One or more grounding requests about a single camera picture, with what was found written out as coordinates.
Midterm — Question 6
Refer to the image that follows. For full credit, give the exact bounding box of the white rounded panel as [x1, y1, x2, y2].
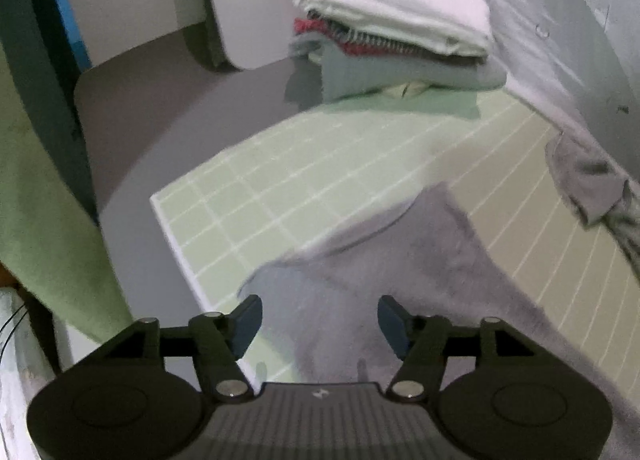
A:
[197, 0, 312, 72]

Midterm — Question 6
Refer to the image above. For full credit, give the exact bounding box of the green cloth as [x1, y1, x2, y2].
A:
[0, 44, 137, 347]

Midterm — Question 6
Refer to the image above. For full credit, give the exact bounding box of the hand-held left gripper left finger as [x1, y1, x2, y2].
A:
[98, 294, 264, 402]

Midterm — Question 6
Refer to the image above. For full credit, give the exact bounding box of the dark green frame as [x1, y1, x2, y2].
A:
[0, 0, 102, 227]

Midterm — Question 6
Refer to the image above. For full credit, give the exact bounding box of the green checked mat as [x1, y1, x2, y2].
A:
[150, 82, 640, 381]

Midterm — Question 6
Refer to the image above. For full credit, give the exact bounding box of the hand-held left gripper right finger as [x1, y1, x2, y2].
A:
[377, 294, 540, 402]

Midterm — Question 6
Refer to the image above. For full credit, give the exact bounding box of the pale yellow folded garment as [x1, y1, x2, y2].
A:
[384, 82, 432, 99]

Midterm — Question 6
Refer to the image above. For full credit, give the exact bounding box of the red striped folded garment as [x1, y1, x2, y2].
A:
[294, 15, 437, 59]

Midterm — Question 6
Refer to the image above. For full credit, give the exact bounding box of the blue strip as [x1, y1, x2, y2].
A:
[44, 0, 92, 72]

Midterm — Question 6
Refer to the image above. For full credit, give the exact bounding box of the grey towel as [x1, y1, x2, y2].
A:
[239, 181, 640, 460]

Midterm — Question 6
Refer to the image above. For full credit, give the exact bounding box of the crumpled grey garment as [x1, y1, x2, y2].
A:
[544, 132, 640, 287]

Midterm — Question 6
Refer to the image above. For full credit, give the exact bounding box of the thin black cable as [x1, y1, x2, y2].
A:
[0, 304, 29, 357]

